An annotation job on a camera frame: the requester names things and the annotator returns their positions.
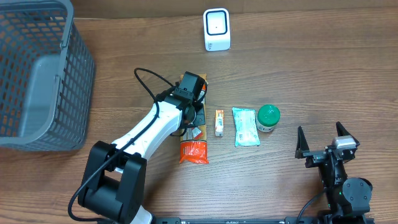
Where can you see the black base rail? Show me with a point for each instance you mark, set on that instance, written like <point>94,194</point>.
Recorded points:
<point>286,220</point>

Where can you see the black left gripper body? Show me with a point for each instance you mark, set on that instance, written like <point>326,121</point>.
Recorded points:
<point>199,115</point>

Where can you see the orange noodle packet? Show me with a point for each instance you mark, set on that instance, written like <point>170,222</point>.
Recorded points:
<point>193,144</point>

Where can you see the green lid white jar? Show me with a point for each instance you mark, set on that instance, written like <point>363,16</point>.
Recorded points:
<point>267,118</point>

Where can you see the white barcode scanner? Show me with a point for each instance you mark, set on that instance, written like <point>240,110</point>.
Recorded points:
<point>217,32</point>

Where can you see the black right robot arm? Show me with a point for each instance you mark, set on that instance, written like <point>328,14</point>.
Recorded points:
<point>348,198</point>

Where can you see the small orange white box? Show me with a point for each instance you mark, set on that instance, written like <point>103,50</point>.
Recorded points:
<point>219,123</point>

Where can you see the teal wet wipes pack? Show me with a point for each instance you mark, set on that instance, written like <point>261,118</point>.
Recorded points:
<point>246,130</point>

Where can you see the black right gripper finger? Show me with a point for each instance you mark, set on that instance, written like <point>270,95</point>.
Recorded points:
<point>341,131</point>
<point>302,145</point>

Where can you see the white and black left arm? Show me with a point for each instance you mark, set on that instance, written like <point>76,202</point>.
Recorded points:
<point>113,182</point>

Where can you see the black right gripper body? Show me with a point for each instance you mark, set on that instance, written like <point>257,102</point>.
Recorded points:
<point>316,158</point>

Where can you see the grey plastic mesh basket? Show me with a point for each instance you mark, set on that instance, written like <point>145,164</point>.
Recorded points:
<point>47,77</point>

